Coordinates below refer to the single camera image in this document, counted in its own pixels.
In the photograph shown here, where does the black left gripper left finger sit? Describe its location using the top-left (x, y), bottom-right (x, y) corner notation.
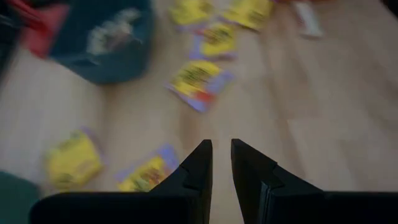
top-left (29, 139), bottom-right (214, 224)

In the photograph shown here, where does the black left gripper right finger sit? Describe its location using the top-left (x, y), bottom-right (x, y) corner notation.
top-left (231, 138), bottom-right (398, 224)

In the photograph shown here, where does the light teal plastic bin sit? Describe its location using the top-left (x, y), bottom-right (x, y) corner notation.
top-left (0, 170), bottom-right (41, 224)

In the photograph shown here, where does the white candy bar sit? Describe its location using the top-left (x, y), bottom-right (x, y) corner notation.
top-left (105, 7), bottom-right (144, 35)
top-left (292, 1), bottom-right (325, 40)
top-left (86, 24), bottom-right (125, 55)

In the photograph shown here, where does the dark teal plastic bin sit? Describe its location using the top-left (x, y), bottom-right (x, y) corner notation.
top-left (49, 0), bottom-right (156, 85)

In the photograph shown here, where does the red desk lamp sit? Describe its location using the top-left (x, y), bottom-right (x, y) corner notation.
top-left (6, 0), bottom-right (71, 60)

